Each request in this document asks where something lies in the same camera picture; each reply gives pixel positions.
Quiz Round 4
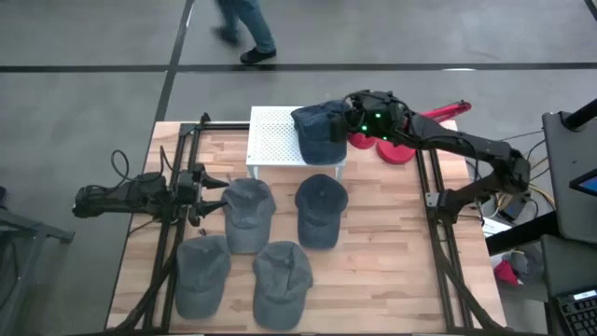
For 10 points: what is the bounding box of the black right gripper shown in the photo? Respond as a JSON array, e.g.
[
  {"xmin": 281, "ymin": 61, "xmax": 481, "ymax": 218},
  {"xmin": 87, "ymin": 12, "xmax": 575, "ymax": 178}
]
[{"xmin": 329, "ymin": 90, "xmax": 374, "ymax": 145}]

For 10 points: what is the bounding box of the red bag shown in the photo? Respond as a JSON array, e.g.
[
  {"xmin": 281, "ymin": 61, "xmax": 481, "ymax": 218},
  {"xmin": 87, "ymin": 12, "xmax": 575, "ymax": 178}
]
[{"xmin": 493, "ymin": 259, "xmax": 520, "ymax": 287}]

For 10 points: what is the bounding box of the black desk beam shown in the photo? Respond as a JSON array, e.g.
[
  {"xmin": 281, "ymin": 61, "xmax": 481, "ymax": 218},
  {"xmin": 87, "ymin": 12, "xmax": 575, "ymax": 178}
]
[{"xmin": 484, "ymin": 210, "xmax": 561, "ymax": 257}]

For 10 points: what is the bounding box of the black aluminium stand frame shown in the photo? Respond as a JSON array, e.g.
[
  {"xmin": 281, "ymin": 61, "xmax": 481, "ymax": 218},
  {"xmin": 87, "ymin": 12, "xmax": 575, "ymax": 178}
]
[
  {"xmin": 111, "ymin": 111, "xmax": 211, "ymax": 333},
  {"xmin": 413, "ymin": 147, "xmax": 507, "ymax": 333}
]

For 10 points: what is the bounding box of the grey denim baseball cap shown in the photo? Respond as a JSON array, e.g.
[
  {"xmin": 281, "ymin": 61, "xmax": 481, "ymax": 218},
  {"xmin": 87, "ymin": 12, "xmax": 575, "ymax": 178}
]
[
  {"xmin": 252, "ymin": 240, "xmax": 314, "ymax": 332},
  {"xmin": 174, "ymin": 234, "xmax": 232, "ymax": 321},
  {"xmin": 220, "ymin": 176, "xmax": 278, "ymax": 255}
]

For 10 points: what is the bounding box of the tablet with blue screen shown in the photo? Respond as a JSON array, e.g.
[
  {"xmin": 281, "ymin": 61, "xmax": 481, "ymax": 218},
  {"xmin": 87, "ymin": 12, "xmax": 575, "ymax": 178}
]
[{"xmin": 567, "ymin": 167, "xmax": 597, "ymax": 198}]

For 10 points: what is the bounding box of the person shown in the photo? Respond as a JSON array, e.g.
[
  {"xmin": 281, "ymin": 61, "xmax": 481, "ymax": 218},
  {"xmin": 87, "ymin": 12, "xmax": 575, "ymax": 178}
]
[{"xmin": 212, "ymin": 0, "xmax": 278, "ymax": 65}]

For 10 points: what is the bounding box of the grey metal table frame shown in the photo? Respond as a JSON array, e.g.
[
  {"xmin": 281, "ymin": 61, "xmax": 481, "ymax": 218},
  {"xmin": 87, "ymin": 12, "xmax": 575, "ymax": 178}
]
[{"xmin": 0, "ymin": 185, "xmax": 76, "ymax": 336}]

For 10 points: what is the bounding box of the white perforated metal shelf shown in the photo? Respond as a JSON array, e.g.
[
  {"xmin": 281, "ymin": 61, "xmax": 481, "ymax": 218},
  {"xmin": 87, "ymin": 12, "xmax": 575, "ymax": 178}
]
[{"xmin": 245, "ymin": 105, "xmax": 348, "ymax": 181}]

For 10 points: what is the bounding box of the black pole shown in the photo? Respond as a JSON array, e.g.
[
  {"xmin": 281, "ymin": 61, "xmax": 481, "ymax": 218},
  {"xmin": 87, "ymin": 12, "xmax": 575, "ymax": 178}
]
[{"xmin": 561, "ymin": 96, "xmax": 597, "ymax": 133}]

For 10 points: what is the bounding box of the red desk lamp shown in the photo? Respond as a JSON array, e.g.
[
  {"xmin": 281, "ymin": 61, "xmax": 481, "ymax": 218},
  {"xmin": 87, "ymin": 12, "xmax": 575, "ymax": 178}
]
[{"xmin": 347, "ymin": 99, "xmax": 473, "ymax": 166}]

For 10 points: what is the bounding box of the grey bag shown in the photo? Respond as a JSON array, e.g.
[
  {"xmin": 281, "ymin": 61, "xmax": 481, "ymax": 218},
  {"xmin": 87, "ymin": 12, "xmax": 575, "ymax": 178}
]
[{"xmin": 510, "ymin": 250, "xmax": 546, "ymax": 282}]

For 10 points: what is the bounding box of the laptop keyboard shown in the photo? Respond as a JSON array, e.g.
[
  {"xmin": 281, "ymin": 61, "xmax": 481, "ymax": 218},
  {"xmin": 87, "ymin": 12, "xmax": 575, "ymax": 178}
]
[{"xmin": 553, "ymin": 287, "xmax": 597, "ymax": 336}]

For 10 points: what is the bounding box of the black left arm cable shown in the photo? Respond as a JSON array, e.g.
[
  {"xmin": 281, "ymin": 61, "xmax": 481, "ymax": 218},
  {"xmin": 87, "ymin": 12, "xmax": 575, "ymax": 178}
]
[{"xmin": 109, "ymin": 147, "xmax": 164, "ymax": 189}]

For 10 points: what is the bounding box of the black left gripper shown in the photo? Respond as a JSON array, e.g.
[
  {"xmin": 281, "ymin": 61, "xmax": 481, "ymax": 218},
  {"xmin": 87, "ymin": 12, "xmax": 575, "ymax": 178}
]
[{"xmin": 175, "ymin": 162, "xmax": 229, "ymax": 228}]

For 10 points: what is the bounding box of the black aluminium cross rail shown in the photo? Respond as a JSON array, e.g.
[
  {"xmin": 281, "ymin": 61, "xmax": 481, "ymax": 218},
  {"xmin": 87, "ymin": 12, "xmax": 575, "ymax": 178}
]
[{"xmin": 179, "ymin": 119, "xmax": 251, "ymax": 132}]

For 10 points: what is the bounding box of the white paper sheet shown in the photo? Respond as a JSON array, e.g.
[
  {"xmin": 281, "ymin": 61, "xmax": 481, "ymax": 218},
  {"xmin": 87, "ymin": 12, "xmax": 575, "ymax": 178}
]
[{"xmin": 481, "ymin": 216, "xmax": 513, "ymax": 238}]

